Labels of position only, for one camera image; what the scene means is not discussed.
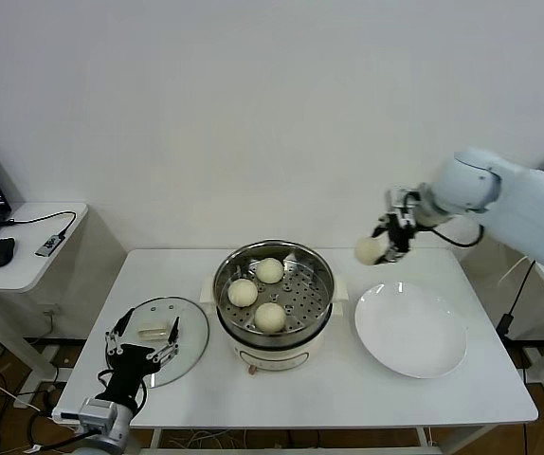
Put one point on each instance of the round glass pot lid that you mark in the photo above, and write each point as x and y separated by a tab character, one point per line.
191	341

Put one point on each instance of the white steamed baozi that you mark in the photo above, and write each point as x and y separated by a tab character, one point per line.
242	292
369	250
270	317
269	270

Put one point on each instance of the white electric cooker pot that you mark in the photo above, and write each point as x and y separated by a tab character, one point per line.
277	358

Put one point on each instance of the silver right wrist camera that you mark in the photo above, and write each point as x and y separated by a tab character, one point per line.
401	199

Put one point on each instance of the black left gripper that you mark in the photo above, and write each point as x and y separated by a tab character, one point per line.
132	367

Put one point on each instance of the round white plate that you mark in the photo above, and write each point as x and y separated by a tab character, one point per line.
409	332

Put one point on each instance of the grey usb hub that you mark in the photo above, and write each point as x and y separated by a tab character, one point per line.
50	245

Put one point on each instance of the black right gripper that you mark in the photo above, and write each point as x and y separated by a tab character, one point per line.
401	232

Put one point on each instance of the perforated steel steamer basket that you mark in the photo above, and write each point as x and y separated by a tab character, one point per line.
305	298

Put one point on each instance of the white rounded side table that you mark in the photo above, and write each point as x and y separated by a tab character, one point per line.
25	275

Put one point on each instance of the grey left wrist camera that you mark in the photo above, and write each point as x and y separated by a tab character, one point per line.
94	412

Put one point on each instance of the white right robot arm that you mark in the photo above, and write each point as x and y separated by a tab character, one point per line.
513	208

